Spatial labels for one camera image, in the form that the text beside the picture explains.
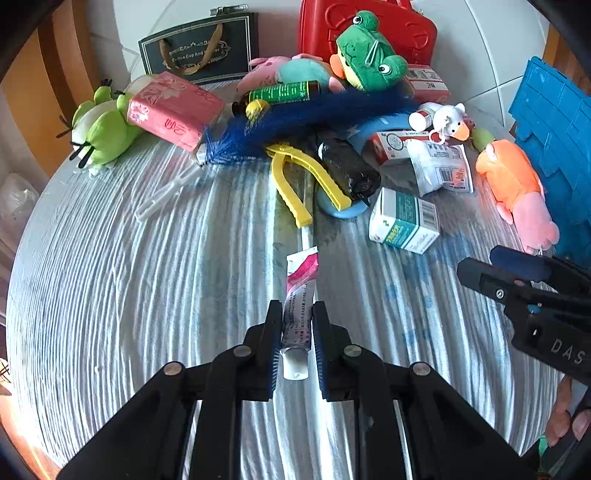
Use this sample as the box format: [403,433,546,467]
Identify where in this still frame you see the person's right hand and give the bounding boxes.
[545,377,591,446]

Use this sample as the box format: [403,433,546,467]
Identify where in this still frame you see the white medicine bottle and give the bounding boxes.
[408,102,445,131]

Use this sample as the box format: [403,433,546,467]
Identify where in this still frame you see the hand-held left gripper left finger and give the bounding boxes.
[55,300,284,480]

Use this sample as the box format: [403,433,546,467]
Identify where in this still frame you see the brown bottle with green label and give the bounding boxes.
[231,80,322,117]

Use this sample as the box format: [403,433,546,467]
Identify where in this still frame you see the pink and teal plush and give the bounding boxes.
[237,53,348,94]

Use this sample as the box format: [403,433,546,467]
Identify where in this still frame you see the desktop with striped blue cloth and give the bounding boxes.
[4,69,571,480]

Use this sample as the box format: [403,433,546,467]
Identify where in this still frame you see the white duck keychain toy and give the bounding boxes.
[431,102,472,142]

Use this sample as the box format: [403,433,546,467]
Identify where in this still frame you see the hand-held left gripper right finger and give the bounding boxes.
[311,301,528,480]

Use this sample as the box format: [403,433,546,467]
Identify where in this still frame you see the blue feather duster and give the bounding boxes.
[202,87,419,165]

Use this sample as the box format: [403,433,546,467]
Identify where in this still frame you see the red suitcase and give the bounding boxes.
[298,0,439,71]

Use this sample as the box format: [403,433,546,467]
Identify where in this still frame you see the blue plastic crate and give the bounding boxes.
[508,56,591,260]

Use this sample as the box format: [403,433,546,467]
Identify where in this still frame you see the green frog plush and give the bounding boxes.
[57,78,145,177]

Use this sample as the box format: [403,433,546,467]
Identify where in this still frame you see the red and white carton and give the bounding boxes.
[405,64,451,105]

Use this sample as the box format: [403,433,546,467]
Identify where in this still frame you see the clear plastic bag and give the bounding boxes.
[0,172,41,261]

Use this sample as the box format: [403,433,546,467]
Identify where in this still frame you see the dark gift bag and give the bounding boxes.
[139,11,260,85]

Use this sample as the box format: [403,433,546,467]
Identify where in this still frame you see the white sachet packet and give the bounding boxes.
[406,138,474,197]

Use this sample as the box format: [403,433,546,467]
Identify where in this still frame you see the frog hat duck plush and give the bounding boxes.
[329,10,408,91]

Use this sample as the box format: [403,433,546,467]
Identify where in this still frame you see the wooden cabinet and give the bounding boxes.
[0,0,95,178]

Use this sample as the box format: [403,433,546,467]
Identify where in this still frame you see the pink and white tube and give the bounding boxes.
[279,246,321,380]

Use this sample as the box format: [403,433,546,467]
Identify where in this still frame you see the yellow plastic tongs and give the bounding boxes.
[265,143,353,228]

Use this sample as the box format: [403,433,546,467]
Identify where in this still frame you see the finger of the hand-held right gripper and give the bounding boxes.
[490,246,591,297]
[457,257,537,308]

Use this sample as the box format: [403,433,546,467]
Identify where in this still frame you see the red and white medicine box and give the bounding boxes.
[371,130,431,166]

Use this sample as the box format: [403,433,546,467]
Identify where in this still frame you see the white and teal medicine box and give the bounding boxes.
[368,187,441,255]

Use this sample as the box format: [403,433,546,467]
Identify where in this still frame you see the orange and pink plush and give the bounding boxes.
[475,137,561,255]

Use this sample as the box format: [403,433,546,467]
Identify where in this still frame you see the clear plastic tube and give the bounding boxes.
[136,168,200,220]

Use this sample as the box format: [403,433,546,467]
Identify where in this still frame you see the black bag roll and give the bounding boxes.
[318,131,382,200]

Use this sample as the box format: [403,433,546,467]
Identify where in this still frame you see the pink tissue pack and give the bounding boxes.
[126,71,226,153]

